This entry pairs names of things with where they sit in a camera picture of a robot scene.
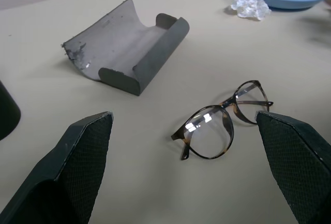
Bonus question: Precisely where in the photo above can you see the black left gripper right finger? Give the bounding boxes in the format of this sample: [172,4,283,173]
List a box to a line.
[255,110,331,224]

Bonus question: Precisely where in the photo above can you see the white tissue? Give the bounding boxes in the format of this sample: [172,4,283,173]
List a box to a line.
[230,0,272,22]

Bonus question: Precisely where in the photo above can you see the tortoiseshell round eyeglasses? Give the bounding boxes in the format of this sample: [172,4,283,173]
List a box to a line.
[170,80,275,161]

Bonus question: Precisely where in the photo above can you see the grey open glasses case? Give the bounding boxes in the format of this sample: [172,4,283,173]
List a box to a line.
[61,0,190,97]

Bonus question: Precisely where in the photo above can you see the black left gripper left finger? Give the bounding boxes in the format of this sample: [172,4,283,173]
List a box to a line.
[0,111,114,224]

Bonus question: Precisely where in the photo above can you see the black round disc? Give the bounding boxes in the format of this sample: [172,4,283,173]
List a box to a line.
[0,79,21,141]

